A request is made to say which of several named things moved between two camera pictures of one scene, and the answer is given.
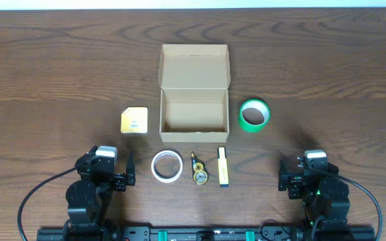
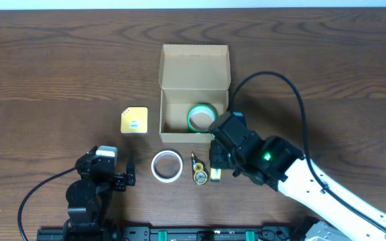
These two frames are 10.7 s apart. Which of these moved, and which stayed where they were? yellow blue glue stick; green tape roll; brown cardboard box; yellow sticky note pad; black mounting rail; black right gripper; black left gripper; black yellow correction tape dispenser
Moved: yellow blue glue stick; black right gripper; green tape roll
Stayed: black yellow correction tape dispenser; brown cardboard box; yellow sticky note pad; black mounting rail; black left gripper
